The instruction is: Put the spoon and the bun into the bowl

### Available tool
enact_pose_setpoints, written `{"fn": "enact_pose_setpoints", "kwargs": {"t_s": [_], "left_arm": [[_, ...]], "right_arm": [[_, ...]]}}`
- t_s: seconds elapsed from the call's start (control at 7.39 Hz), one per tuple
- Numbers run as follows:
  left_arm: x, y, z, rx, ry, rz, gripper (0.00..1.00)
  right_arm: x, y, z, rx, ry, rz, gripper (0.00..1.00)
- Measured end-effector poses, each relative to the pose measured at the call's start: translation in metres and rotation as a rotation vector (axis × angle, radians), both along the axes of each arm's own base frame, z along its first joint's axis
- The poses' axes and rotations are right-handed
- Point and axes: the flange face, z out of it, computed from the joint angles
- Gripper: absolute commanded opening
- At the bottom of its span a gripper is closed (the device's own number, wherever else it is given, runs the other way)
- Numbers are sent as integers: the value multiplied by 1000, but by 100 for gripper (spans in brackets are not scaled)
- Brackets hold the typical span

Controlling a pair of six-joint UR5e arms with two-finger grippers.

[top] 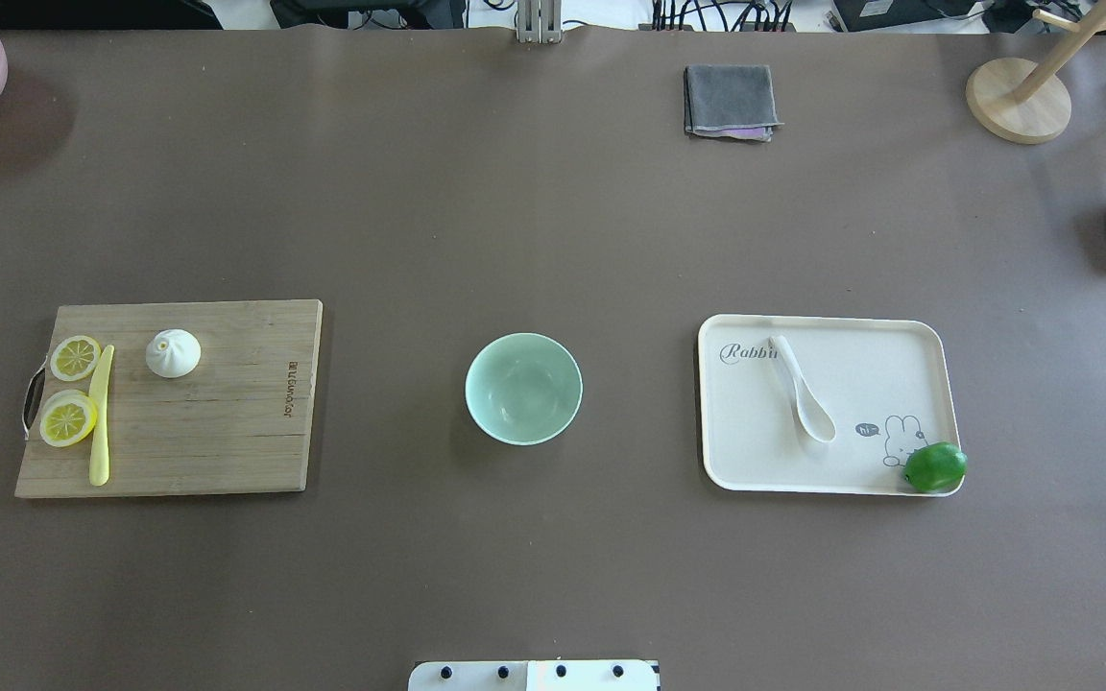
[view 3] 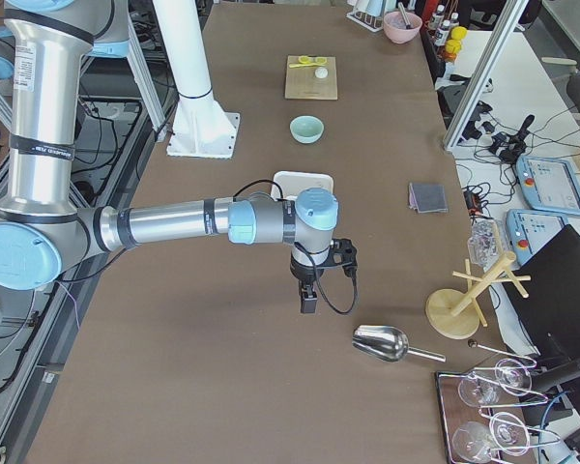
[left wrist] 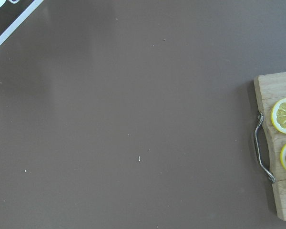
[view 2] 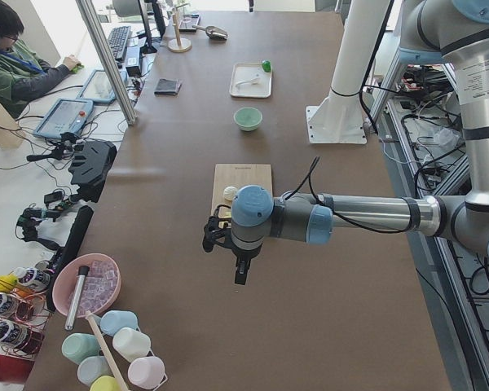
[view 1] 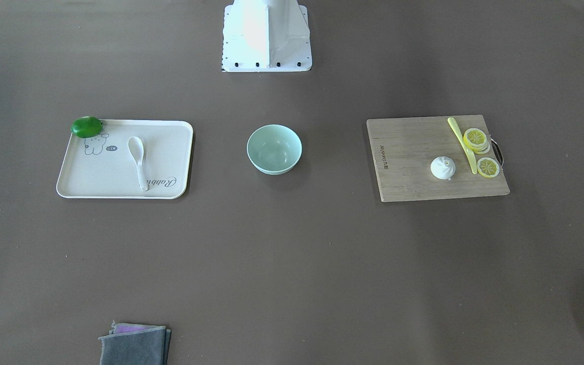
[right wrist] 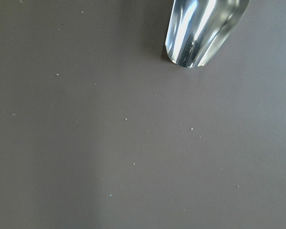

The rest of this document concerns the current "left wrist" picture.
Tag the white rabbit tray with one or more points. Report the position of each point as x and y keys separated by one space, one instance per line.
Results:
x=13 y=13

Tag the single lemon slice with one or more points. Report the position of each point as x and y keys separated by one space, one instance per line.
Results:
x=278 y=115

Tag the wooden cutting board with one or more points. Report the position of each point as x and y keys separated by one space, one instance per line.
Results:
x=269 y=89

